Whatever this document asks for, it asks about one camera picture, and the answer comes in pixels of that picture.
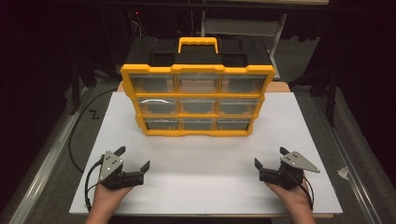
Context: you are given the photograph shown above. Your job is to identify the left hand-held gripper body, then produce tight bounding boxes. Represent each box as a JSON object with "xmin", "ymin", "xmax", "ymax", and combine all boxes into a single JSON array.
[{"xmin": 98, "ymin": 149, "xmax": 146, "ymax": 190}]

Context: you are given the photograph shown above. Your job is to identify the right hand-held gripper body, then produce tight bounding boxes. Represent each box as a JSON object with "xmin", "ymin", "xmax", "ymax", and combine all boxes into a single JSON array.
[{"xmin": 258, "ymin": 150, "xmax": 321, "ymax": 190}]

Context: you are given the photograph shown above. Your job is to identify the person's right hand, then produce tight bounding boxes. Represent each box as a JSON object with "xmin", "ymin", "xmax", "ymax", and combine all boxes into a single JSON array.
[{"xmin": 264, "ymin": 180, "xmax": 312, "ymax": 215}]

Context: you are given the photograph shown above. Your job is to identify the person's left hand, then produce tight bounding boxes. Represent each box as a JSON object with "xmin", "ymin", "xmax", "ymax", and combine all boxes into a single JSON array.
[{"xmin": 92, "ymin": 181, "xmax": 135, "ymax": 217}]

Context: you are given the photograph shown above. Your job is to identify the white paper scrap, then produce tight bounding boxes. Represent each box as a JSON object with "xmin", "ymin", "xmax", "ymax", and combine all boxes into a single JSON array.
[{"xmin": 337, "ymin": 166, "xmax": 350, "ymax": 181}]

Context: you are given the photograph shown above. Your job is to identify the white board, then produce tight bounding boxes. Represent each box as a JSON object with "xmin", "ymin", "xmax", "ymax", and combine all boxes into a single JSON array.
[{"xmin": 68, "ymin": 91, "xmax": 344, "ymax": 216}]

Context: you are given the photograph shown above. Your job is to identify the black stand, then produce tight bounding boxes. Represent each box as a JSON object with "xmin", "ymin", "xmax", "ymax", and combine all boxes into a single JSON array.
[
  {"xmin": 68, "ymin": 57, "xmax": 98, "ymax": 117},
  {"xmin": 289, "ymin": 63, "xmax": 340, "ymax": 128}
]

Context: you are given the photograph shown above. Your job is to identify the set of clear plastic drawers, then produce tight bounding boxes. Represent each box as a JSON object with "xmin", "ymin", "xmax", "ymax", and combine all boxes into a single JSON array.
[{"xmin": 130, "ymin": 73, "xmax": 268, "ymax": 132}]

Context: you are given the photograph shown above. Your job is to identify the yellow and black organizer box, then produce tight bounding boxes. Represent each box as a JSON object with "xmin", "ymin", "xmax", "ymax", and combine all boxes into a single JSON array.
[{"xmin": 120, "ymin": 36, "xmax": 276, "ymax": 138}]

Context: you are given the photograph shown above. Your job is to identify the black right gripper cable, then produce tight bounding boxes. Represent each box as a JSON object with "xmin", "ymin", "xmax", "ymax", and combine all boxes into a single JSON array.
[{"xmin": 288, "ymin": 171, "xmax": 315, "ymax": 211}]

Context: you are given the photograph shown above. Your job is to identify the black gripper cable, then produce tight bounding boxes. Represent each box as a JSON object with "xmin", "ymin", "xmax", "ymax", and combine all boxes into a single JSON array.
[
  {"xmin": 288, "ymin": 171, "xmax": 315, "ymax": 211},
  {"xmin": 83, "ymin": 157, "xmax": 106, "ymax": 214}
]

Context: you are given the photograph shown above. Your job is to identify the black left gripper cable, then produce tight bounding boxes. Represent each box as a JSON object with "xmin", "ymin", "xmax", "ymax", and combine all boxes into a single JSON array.
[{"xmin": 83, "ymin": 157, "xmax": 106, "ymax": 214}]

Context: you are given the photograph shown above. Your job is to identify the long black floor cable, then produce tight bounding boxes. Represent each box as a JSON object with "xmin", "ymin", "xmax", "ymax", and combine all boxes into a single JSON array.
[{"xmin": 67, "ymin": 88, "xmax": 119, "ymax": 175}]

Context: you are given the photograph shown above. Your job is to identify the metal floor rail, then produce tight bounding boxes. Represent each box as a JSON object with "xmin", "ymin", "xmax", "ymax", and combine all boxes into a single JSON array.
[
  {"xmin": 8, "ymin": 86, "xmax": 95, "ymax": 224},
  {"xmin": 313, "ymin": 95, "xmax": 385, "ymax": 224}
]

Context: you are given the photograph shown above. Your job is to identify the thin background wires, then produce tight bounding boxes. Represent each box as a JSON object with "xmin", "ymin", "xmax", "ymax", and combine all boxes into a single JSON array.
[{"xmin": 129, "ymin": 10, "xmax": 149, "ymax": 39}]

